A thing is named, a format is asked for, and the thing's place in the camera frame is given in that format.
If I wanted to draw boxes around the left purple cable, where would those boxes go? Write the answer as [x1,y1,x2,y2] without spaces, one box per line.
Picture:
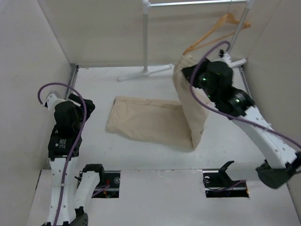
[37,82,111,226]

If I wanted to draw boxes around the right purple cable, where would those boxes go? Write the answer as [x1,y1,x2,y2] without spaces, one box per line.
[190,41,301,151]

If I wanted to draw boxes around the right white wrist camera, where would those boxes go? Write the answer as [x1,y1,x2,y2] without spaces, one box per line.
[218,49,234,68]

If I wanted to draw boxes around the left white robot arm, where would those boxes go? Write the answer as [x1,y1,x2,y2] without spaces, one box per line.
[45,92,106,226]

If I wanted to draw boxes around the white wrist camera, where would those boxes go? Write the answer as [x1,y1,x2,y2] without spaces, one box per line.
[45,91,61,111]
[218,49,234,68]

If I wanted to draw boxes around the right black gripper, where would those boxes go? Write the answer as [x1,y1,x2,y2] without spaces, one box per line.
[182,58,217,103]

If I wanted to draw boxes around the wooden clothes hanger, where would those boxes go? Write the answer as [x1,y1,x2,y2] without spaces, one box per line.
[182,13,239,56]

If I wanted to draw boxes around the beige trousers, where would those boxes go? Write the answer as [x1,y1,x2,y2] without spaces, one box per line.
[106,55,208,150]

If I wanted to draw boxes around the white clothes rack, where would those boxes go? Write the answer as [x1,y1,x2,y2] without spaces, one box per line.
[118,0,254,81]

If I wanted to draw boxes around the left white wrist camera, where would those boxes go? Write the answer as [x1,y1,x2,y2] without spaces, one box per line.
[45,91,61,111]

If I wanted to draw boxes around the purple cable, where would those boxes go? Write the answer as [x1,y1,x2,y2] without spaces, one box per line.
[190,41,301,151]
[37,82,111,226]

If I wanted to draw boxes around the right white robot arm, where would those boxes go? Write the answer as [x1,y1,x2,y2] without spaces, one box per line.
[180,59,301,189]

